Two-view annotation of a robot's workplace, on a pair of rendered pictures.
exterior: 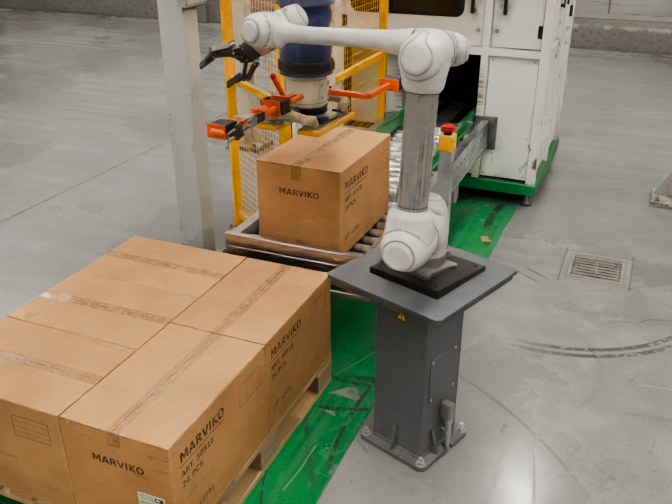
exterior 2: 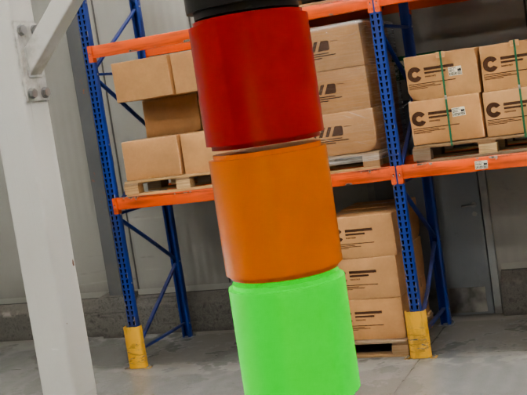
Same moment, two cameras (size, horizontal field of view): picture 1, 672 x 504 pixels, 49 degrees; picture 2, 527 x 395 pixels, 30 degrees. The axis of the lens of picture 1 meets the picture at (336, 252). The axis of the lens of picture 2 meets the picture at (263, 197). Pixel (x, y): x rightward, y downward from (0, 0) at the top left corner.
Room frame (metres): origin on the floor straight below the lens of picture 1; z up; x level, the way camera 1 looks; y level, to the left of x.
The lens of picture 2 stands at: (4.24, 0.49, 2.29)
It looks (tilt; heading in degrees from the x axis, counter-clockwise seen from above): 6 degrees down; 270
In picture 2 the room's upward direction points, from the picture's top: 9 degrees counter-clockwise
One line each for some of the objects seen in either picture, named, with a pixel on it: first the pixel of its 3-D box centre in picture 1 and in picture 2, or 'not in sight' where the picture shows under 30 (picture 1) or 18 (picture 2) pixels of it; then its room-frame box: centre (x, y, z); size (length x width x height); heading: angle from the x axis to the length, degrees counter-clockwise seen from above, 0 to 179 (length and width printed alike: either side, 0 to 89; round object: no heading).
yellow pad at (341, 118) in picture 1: (327, 119); not in sight; (3.00, 0.04, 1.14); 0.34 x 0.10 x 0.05; 154
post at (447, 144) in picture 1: (441, 234); not in sight; (3.26, -0.51, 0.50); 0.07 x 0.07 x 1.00; 67
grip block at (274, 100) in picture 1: (275, 105); not in sight; (2.81, 0.23, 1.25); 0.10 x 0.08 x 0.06; 64
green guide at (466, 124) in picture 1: (446, 152); not in sight; (4.23, -0.66, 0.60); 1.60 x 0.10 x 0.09; 157
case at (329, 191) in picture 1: (327, 187); not in sight; (3.25, 0.04, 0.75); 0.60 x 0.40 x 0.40; 156
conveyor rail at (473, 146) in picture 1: (439, 189); not in sight; (3.88, -0.58, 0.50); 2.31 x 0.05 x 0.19; 157
